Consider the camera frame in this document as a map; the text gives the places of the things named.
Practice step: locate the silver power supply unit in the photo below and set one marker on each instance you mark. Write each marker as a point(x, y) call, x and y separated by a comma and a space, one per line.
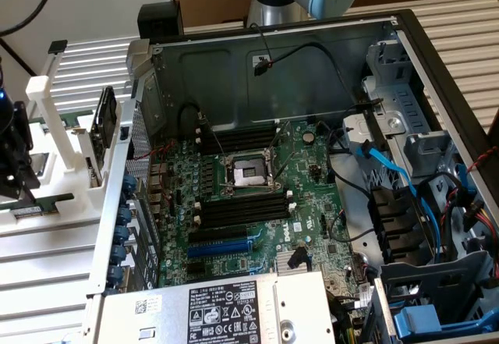
point(195, 313)

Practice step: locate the grey plastic bracket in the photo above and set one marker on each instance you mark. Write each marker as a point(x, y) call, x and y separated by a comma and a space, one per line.
point(425, 151)

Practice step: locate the long black expansion slot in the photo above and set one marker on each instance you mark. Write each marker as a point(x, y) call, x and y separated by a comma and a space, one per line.
point(218, 235)

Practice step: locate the black end cap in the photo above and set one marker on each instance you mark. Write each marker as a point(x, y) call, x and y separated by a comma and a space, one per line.
point(57, 47)

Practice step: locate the CPU socket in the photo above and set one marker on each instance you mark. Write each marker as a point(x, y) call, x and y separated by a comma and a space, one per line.
point(249, 172)

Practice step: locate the black box device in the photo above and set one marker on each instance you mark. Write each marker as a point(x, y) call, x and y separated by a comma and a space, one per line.
point(160, 22)

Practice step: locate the black plastic fan shroud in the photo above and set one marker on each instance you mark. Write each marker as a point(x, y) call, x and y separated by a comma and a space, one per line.
point(393, 219)

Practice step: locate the metal socket locking lever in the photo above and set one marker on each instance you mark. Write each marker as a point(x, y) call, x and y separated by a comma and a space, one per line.
point(241, 185)
point(214, 139)

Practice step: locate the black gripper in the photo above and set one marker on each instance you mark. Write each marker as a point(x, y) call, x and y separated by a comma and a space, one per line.
point(13, 145)

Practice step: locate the open grey PC case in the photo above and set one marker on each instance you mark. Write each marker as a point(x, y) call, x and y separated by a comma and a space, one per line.
point(218, 82)

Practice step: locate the black expansion card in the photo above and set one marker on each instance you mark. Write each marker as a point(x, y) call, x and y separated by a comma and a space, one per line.
point(104, 121)

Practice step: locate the silver finned heatsink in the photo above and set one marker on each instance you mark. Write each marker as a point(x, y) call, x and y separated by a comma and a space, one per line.
point(282, 260)

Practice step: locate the blue plastic disk carrier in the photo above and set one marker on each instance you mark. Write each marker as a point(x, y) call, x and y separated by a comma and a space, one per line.
point(421, 318)

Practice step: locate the green RAM stick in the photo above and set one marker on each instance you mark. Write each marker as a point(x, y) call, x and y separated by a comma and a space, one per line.
point(58, 200)
point(76, 117)

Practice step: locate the blue expansion slot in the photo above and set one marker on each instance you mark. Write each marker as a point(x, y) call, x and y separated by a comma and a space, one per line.
point(218, 248)

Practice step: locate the metal disk bay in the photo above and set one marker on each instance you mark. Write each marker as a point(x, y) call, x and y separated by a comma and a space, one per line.
point(393, 94)

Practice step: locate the white parts rack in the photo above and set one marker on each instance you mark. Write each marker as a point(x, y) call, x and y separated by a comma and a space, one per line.
point(62, 141)

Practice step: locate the short black expansion slot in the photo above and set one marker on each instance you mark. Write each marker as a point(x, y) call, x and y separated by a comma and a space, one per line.
point(195, 268)

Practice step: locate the grey disk bay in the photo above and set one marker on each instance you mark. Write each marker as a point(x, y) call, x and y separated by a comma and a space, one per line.
point(448, 270)

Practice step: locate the blue slot retention clip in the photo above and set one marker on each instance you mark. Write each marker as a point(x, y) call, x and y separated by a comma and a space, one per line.
point(116, 273)
point(121, 234)
point(119, 253)
point(130, 184)
point(124, 214)
point(115, 287)

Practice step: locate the green Dell motherboard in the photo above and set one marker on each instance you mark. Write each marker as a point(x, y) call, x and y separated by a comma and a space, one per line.
point(304, 188)

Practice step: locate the round coin cell battery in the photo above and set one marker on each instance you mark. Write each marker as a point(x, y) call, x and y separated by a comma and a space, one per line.
point(308, 137)

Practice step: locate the silver CPU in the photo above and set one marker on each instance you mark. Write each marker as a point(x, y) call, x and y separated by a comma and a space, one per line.
point(39, 164)

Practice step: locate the metal socket cover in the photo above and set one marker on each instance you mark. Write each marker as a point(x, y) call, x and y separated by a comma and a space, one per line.
point(280, 135)

